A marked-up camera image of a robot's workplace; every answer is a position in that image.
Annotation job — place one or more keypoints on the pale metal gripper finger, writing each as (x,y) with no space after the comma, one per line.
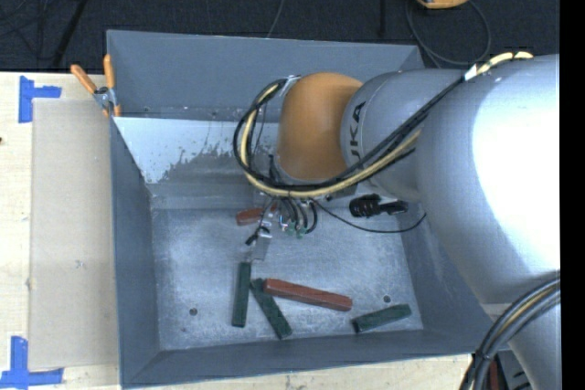
(262,247)
(246,253)

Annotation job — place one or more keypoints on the red-brown flat block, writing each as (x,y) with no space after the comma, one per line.
(247,217)
(306,294)

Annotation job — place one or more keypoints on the grey metal bin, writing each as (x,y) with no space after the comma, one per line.
(205,251)

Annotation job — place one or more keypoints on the dark green flat block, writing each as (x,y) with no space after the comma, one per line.
(381,318)
(272,310)
(241,294)

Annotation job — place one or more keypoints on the pale flat board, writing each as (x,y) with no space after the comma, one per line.
(68,219)

